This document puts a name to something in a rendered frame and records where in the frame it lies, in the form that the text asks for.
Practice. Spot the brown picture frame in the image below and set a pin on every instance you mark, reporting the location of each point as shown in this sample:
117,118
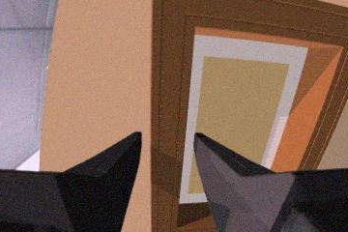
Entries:
267,79

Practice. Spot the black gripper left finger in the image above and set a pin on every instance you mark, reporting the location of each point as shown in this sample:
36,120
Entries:
90,197

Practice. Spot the brown flat board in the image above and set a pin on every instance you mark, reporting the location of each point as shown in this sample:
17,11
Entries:
97,93

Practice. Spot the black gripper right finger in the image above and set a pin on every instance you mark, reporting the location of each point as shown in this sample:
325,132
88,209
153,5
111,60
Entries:
245,196

